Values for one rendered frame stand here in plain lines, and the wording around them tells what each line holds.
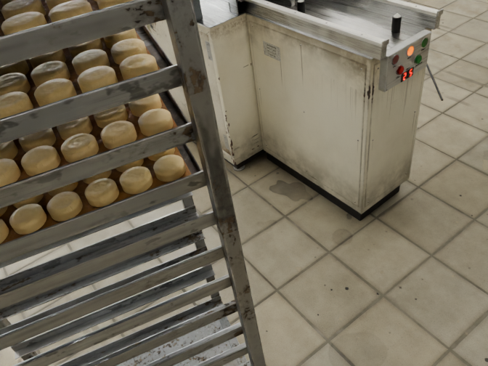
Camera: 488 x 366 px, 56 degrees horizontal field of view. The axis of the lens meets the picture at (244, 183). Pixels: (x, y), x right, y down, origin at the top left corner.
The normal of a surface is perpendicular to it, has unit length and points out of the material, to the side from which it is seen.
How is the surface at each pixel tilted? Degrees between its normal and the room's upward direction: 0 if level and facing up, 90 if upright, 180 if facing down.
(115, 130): 0
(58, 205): 0
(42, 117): 90
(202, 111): 90
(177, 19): 90
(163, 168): 0
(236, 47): 90
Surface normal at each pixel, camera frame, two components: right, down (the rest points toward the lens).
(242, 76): 0.61, 0.47
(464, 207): -0.13, -0.74
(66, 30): 0.39, 0.58
